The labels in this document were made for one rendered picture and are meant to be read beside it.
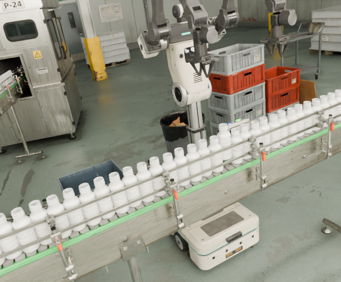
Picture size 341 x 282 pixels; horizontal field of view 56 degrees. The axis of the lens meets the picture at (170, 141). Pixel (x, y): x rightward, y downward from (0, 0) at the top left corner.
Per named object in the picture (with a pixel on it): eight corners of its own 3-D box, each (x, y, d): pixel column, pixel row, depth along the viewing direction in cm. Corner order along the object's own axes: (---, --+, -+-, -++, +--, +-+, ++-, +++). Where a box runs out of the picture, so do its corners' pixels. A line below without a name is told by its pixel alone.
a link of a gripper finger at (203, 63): (204, 80, 139) (202, 58, 135) (195, 78, 145) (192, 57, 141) (216, 76, 142) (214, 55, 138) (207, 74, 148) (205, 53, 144)
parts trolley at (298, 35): (282, 92, 549) (282, 32, 509) (259, 87, 595) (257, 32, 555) (323, 78, 590) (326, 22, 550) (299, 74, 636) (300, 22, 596)
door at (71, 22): (65, 64, 1228) (49, 5, 1142) (65, 64, 1236) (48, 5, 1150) (90, 59, 1266) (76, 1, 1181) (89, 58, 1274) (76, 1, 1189)
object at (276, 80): (268, 97, 400) (268, 79, 391) (245, 92, 433) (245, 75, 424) (301, 84, 426) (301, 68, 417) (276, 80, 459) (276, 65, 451)
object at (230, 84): (230, 95, 355) (228, 75, 346) (205, 90, 387) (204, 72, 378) (266, 81, 384) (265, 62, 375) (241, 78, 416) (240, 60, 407)
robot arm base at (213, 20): (206, 19, 197) (213, 37, 196) (212, 12, 189) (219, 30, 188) (218, 17, 200) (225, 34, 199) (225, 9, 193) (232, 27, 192)
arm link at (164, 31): (158, 29, 176) (150, 31, 174) (164, 19, 166) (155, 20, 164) (164, 44, 175) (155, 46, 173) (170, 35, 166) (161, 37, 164)
